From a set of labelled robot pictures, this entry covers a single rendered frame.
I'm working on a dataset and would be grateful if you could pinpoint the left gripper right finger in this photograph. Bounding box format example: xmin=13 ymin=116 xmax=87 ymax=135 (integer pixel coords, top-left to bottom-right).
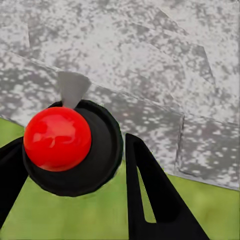
xmin=125 ymin=133 xmax=210 ymax=240

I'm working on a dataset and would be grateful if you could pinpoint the insectifuge atomizer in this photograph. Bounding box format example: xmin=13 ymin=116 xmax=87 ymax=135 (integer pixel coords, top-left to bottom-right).
xmin=22 ymin=70 xmax=124 ymax=197

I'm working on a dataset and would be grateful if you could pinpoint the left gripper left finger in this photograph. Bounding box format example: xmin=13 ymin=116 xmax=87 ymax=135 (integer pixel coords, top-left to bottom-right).
xmin=0 ymin=137 xmax=29 ymax=230

